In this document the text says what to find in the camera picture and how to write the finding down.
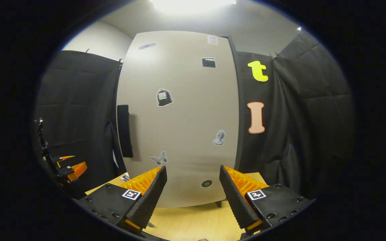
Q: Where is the black cabinet door handle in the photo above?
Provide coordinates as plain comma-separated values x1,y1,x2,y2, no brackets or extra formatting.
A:
117,104,134,158

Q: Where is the black backdrop cloth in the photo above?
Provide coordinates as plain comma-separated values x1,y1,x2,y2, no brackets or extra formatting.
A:
34,30,356,201

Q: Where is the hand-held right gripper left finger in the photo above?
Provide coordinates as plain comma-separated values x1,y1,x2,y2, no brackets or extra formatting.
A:
76,166,168,235

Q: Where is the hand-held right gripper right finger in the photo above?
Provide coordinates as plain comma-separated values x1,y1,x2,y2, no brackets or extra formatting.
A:
219,165,314,236

